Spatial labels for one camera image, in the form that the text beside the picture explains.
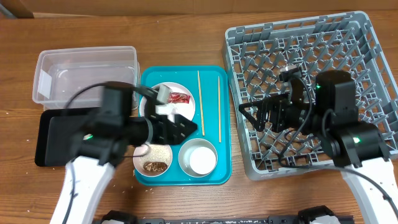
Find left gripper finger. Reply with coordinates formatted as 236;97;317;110
161;133;189;145
171;114;198;134

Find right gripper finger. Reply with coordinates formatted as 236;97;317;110
238;99;277;131
249;93;290;108

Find white rice grains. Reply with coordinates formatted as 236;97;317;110
141;144;172;166

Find small pink bowl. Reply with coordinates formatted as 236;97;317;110
132;143;173;177

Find red foil snack wrapper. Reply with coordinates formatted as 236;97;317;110
168;92;190;103

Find brown food scraps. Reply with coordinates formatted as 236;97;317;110
143;161;169;173

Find white plastic cup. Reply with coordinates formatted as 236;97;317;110
189;147;217;175

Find white paper napkin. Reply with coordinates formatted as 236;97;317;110
155;103;177;122

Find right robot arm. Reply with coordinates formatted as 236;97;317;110
239;66;397;223

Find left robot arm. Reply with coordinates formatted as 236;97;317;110
50;82;198;223

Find grey plastic dishwasher rack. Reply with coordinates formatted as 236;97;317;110
223;11;397;180

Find large white round plate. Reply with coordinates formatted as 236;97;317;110
139;82;196;134

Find grey round bowl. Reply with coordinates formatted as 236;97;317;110
178;138;218;177

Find left wooden chopstick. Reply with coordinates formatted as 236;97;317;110
197;70;205;136

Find wooden chopstick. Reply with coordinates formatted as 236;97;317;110
197;70;205;136
218;77;222;143

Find teal plastic serving tray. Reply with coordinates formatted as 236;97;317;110
133;66;232;186

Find right wooden chopstick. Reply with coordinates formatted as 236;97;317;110
218;77;222;143

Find black plastic tray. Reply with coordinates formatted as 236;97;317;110
34;108;95;167

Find clear plastic bin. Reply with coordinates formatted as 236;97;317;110
32;46;141;110

